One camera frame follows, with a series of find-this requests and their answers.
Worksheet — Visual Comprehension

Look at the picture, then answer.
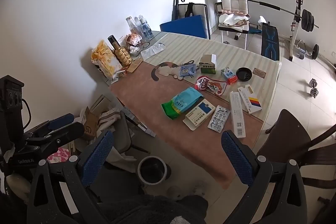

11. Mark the brown patterned snack bag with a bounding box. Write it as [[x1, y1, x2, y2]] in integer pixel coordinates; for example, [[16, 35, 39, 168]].
[[108, 34, 133, 67]]

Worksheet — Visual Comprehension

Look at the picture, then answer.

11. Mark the clear plastic bag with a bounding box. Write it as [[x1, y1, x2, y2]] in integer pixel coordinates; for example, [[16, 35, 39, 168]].
[[140, 42, 166, 60]]

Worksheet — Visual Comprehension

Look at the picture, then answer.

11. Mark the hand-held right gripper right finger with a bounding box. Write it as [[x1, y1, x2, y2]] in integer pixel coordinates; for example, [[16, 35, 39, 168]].
[[222, 130, 307, 224]]

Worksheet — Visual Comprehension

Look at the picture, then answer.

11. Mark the blue white medicine box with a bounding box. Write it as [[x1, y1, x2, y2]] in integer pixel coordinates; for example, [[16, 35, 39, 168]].
[[183, 98, 216, 131]]

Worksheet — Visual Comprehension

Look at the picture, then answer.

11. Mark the green blue food bag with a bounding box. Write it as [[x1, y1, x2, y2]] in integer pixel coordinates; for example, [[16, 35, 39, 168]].
[[161, 87, 205, 120]]

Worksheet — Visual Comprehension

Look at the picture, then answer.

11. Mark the black round lid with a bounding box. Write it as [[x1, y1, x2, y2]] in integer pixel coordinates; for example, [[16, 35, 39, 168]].
[[236, 67, 253, 81]]

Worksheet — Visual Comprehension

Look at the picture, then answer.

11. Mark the white barbell rack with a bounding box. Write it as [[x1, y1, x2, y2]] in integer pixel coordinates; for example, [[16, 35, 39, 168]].
[[280, 0, 305, 62]]

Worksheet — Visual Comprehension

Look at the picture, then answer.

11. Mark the person's dark clothing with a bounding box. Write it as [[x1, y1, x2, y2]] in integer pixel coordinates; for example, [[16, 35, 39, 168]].
[[79, 195, 209, 224]]

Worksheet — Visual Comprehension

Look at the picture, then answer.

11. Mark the long white box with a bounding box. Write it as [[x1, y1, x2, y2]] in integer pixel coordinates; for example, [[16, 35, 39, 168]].
[[230, 91, 247, 138]]

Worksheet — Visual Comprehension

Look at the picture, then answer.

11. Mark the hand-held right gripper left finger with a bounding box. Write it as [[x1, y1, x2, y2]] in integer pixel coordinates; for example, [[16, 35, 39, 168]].
[[28, 131, 114, 224]]

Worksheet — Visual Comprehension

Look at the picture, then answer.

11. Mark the orange white snack wrapper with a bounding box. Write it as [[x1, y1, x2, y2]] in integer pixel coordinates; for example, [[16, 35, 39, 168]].
[[125, 33, 142, 46]]

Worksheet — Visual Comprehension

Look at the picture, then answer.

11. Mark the beige cloth pile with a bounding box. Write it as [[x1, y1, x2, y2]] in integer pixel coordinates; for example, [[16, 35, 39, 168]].
[[219, 10, 251, 28]]

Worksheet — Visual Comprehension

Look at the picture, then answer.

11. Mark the green white carton box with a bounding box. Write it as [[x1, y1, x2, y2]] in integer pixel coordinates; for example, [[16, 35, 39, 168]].
[[199, 54, 217, 75]]

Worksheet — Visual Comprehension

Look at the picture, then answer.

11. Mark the blue face mask packet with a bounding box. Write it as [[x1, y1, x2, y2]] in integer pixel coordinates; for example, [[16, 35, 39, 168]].
[[178, 61, 197, 80]]

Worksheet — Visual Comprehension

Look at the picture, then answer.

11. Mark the dark brown chair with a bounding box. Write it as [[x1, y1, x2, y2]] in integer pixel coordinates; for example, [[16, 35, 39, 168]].
[[256, 109, 336, 224]]

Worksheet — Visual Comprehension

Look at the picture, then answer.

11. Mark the open cardboard box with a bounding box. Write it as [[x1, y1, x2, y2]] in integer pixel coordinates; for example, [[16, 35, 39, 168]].
[[79, 106, 105, 139]]

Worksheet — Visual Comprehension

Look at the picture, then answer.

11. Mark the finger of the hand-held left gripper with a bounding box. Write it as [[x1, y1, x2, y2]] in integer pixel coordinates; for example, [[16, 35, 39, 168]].
[[25, 122, 85, 147], [39, 113, 75, 132]]

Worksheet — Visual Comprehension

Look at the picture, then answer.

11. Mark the white box with colour stripes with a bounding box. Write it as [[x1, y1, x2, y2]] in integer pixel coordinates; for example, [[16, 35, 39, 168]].
[[238, 84, 263, 115]]

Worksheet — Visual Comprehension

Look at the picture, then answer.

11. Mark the red snack packet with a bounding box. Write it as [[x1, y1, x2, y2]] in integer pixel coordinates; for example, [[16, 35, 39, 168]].
[[195, 76, 227, 96]]

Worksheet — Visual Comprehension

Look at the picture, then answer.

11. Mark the yellow snack bag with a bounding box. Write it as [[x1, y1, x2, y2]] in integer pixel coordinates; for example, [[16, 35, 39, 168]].
[[91, 40, 124, 80]]

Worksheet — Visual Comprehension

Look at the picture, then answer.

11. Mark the clear glass bottle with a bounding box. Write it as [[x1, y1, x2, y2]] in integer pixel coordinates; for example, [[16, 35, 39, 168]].
[[126, 17, 135, 35]]

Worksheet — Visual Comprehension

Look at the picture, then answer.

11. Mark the silver blister pack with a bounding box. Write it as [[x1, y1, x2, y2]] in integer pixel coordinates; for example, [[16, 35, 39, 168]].
[[207, 105, 231, 133]]

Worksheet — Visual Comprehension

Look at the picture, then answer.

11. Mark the chrome dumbbell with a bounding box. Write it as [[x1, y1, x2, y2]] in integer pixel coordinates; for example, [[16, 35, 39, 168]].
[[308, 79, 319, 98]]

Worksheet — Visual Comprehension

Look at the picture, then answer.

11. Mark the brown cardboard piece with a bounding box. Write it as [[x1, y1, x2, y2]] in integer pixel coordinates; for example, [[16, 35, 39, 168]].
[[126, 60, 143, 73]]

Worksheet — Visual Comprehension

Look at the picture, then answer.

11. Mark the barbell with black plates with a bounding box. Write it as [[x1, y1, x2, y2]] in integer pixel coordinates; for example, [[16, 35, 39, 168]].
[[248, 0, 319, 33]]

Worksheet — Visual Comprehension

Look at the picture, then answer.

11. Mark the pink patterned bag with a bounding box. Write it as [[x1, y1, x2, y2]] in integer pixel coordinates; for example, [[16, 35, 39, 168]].
[[47, 148, 71, 164]]

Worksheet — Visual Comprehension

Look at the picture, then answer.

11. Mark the blue label water bottle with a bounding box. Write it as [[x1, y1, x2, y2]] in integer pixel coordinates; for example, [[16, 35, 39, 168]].
[[138, 15, 148, 39], [144, 17, 153, 38]]

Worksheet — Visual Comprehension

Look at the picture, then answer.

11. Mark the black weight bench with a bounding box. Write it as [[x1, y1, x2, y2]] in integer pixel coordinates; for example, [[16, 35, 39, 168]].
[[260, 22, 281, 60]]

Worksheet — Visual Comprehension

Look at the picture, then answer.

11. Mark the small blue orange carton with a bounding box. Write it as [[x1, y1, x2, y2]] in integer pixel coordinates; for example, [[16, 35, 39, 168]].
[[220, 67, 238, 85]]

